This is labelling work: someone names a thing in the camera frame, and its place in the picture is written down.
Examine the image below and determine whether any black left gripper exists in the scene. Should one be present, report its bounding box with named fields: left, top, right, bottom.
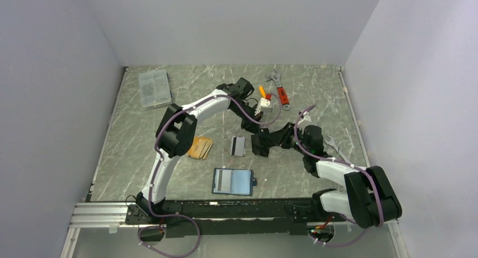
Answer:
left=230, top=101, right=263, bottom=137

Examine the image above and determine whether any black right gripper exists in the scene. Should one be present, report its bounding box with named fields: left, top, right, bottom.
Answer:
left=267, top=123, right=309, bottom=157

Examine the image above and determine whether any blue leather card holder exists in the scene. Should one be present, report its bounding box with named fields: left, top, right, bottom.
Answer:
left=211, top=168, right=257, bottom=196

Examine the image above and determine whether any white credit card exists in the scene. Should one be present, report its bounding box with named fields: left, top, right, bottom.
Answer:
left=216, top=170, right=232, bottom=193

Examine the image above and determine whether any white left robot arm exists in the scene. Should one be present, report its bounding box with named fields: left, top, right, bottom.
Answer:
left=136, top=78, right=264, bottom=224

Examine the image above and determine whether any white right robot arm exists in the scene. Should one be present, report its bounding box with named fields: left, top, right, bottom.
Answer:
left=251, top=123, right=402, bottom=229

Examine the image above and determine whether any white card stack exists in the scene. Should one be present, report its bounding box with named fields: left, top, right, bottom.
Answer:
left=230, top=136, right=245, bottom=157

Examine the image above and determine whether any gold card stack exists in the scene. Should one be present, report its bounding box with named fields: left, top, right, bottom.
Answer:
left=187, top=136, right=214, bottom=159

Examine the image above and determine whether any orange screwdriver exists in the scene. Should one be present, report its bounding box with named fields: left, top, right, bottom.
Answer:
left=259, top=86, right=267, bottom=99

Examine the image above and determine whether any red adjustable wrench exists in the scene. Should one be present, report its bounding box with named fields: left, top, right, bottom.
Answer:
left=265, top=69, right=290, bottom=110

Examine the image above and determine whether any silver open-end wrench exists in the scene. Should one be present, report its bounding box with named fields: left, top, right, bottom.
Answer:
left=325, top=135, right=351, bottom=163

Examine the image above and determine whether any clear plastic screw box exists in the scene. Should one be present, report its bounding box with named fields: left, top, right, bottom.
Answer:
left=139, top=69, right=172, bottom=108

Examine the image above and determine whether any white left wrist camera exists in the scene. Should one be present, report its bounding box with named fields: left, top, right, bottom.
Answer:
left=255, top=97, right=272, bottom=115

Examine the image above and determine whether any black base frame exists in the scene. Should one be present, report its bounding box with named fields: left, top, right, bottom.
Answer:
left=125, top=198, right=345, bottom=238

